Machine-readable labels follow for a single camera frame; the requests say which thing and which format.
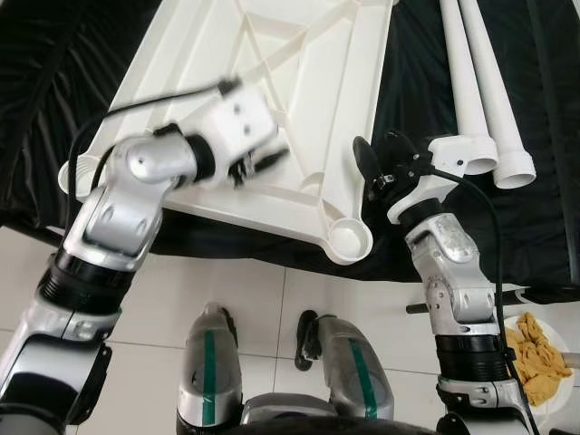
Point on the black cloth table cover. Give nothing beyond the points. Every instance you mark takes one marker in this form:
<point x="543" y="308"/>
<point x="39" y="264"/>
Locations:
<point x="417" y="91"/>

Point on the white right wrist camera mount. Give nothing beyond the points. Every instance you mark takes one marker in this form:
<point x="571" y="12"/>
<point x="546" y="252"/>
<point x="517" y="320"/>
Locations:
<point x="449" y="154"/>

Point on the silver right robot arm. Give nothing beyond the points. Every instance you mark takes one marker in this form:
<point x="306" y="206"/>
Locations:
<point x="453" y="263"/>

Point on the silver left robot leg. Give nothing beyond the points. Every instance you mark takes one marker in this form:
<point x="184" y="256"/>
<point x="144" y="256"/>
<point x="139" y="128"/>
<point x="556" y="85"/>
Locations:
<point x="210" y="372"/>

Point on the silver right robot leg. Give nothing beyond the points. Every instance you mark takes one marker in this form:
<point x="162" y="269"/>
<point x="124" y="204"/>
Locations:
<point x="358" y="372"/>

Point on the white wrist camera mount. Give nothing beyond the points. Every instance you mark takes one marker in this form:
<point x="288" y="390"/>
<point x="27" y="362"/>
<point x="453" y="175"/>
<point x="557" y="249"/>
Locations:
<point x="449" y="154"/>
<point x="240" y="118"/>

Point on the white plastic table top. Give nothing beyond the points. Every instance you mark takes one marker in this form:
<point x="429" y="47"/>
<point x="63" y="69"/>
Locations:
<point x="317" y="91"/>

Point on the yellow crumpled cloth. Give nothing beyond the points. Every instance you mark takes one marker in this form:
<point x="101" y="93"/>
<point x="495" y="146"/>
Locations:
<point x="535" y="358"/>

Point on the silver robot leg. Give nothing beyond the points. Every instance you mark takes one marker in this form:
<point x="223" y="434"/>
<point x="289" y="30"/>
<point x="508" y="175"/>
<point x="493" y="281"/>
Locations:
<point x="210" y="372"/>
<point x="358" y="372"/>

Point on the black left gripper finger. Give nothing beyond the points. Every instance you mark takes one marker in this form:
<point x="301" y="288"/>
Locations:
<point x="268" y="163"/>

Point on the black metal frame bar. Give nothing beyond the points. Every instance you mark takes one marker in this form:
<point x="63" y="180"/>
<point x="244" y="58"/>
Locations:
<point x="544" y="295"/>

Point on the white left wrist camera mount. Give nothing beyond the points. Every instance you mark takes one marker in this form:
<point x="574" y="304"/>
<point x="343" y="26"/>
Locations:
<point x="240" y="118"/>

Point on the black robot torso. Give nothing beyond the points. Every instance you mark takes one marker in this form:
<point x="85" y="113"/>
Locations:
<point x="317" y="428"/>

